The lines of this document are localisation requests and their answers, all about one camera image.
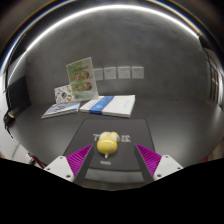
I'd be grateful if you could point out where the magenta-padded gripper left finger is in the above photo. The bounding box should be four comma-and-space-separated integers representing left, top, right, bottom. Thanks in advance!
43, 143, 98, 185

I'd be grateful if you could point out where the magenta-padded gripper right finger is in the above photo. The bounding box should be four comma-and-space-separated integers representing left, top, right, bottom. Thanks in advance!
133, 143, 185, 184

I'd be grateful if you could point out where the black mouse pad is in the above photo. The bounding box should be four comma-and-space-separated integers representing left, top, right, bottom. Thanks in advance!
62, 118, 156, 185

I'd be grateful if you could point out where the flat grey-blue magazine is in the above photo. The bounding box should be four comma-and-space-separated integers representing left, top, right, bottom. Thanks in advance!
40, 100, 82, 120

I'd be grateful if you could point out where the white book with blue band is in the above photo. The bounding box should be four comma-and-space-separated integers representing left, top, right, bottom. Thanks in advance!
78, 94, 137, 119

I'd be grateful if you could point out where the black panel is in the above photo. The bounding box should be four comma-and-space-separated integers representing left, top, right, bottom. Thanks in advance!
5, 74, 32, 112

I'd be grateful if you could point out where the green standing poster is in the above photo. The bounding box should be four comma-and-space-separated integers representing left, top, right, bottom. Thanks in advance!
65, 56, 100, 102

